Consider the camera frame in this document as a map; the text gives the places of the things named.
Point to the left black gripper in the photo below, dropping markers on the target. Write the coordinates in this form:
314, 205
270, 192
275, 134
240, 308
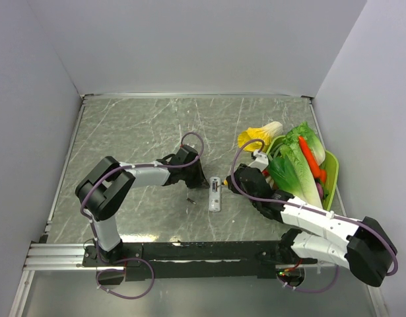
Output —
201, 181

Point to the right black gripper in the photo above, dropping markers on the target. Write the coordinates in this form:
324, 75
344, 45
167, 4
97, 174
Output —
236, 174

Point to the white remote control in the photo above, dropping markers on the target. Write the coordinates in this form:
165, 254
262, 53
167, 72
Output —
214, 204

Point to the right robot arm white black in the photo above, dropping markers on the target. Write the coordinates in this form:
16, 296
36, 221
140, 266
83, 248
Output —
361, 246

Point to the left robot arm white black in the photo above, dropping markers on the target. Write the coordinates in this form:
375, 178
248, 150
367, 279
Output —
102, 192

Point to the green toy lettuce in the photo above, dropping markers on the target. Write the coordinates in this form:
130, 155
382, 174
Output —
291, 173

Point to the yellow toy cabbage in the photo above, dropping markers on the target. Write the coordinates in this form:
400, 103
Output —
267, 133

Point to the orange toy carrot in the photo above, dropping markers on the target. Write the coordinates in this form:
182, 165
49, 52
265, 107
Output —
313, 163

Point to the green toy napa cabbage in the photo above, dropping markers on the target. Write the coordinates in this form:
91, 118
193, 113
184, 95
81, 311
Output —
313, 142

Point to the green plastic basket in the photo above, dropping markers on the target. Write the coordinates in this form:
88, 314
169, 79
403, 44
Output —
330, 165

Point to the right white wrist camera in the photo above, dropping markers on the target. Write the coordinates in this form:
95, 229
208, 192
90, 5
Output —
260, 160

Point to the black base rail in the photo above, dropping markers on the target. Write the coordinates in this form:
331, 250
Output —
170, 260

